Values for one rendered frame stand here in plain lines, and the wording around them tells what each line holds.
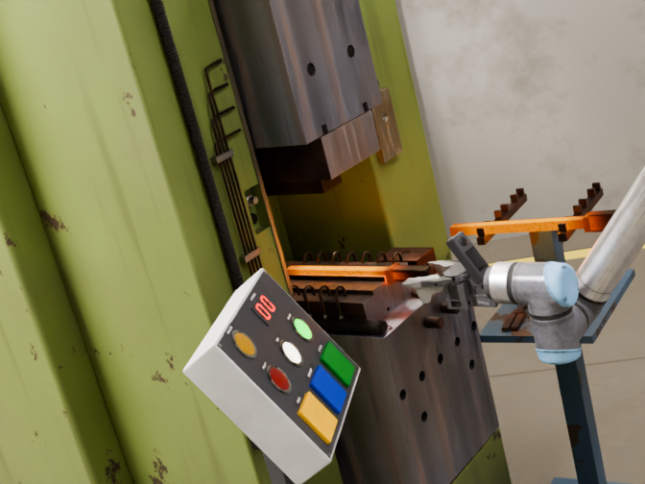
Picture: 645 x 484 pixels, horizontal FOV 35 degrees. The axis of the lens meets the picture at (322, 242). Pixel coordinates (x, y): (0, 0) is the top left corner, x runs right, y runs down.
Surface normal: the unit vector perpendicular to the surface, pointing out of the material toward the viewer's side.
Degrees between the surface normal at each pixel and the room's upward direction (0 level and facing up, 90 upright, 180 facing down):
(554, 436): 0
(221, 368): 90
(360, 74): 90
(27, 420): 90
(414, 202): 90
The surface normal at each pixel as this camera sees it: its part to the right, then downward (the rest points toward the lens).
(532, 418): -0.24, -0.92
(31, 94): -0.57, 0.39
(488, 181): -0.21, 0.35
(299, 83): 0.79, 0.00
